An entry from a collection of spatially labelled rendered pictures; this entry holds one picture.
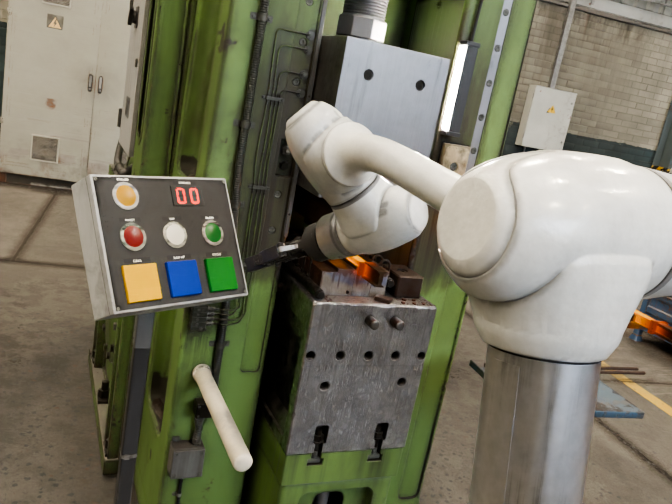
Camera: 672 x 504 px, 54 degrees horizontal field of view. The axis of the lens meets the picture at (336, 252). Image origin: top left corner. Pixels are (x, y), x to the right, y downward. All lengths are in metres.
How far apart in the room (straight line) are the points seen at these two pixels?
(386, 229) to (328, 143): 0.18
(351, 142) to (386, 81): 0.71
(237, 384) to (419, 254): 0.67
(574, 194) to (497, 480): 0.26
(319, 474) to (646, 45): 8.48
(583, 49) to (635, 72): 0.87
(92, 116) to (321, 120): 5.92
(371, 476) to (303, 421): 0.32
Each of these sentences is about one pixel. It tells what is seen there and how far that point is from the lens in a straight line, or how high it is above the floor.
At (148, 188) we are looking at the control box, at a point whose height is 1.18.
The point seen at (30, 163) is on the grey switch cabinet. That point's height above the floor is 0.23.
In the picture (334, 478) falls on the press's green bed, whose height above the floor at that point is 0.38.
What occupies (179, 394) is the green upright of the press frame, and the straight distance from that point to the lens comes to 1.92.
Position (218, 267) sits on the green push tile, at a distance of 1.47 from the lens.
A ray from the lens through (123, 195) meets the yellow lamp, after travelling 1.39.
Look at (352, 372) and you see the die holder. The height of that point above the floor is 0.72.
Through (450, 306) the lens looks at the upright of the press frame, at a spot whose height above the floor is 0.84.
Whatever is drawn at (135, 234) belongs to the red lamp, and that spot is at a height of 1.09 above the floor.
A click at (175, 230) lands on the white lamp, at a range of 1.43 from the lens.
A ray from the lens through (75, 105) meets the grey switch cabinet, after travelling 6.93.
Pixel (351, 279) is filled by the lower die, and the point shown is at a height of 0.96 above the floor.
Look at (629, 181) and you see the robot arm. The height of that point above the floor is 1.42.
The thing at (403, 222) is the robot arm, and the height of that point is 1.26.
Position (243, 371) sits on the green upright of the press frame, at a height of 0.62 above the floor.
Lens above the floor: 1.44
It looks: 14 degrees down
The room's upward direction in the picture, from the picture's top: 11 degrees clockwise
